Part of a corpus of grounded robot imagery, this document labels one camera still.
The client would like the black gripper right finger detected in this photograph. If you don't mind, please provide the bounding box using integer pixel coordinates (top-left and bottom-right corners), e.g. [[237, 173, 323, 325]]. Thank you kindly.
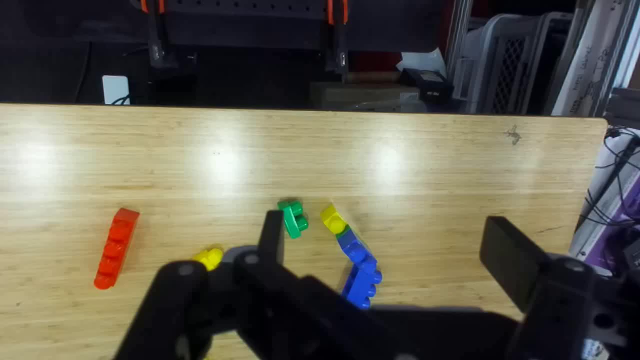
[[478, 215, 640, 360]]

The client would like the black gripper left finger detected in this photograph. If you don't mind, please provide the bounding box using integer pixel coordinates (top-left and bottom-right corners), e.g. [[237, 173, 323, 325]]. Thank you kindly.
[[113, 208, 403, 360]]

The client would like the small blue building block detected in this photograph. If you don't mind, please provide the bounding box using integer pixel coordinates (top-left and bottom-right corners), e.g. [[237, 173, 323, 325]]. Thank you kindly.
[[338, 235, 377, 269]]

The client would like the yellow building block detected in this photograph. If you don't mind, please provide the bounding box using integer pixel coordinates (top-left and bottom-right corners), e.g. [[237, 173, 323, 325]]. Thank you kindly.
[[192, 244, 227, 273], [321, 202, 351, 237]]

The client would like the small green building block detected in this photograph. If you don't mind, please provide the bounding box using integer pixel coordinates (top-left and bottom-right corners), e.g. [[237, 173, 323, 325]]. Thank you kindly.
[[277, 196, 311, 241]]

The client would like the long blue building block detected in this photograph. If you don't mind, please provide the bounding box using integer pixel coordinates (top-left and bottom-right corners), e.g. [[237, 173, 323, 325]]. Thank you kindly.
[[340, 258, 385, 313]]

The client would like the red four-stud building block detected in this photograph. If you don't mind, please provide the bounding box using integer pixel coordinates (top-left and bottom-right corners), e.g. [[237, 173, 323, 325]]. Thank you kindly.
[[92, 206, 142, 292]]

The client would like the white plastic crate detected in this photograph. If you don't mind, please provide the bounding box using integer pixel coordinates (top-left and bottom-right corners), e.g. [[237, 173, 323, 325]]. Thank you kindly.
[[459, 11, 576, 117]]

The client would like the white socket box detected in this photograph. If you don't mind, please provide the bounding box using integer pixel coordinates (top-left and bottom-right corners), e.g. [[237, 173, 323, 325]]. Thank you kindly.
[[101, 75, 133, 107]]

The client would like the black cable bundle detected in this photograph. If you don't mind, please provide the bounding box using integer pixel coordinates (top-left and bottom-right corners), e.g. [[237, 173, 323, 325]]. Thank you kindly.
[[578, 127, 640, 232]]

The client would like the black clamp orange handle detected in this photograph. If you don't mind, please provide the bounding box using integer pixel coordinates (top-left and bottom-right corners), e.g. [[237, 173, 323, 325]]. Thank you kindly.
[[139, 0, 176, 73], [323, 0, 352, 77]]

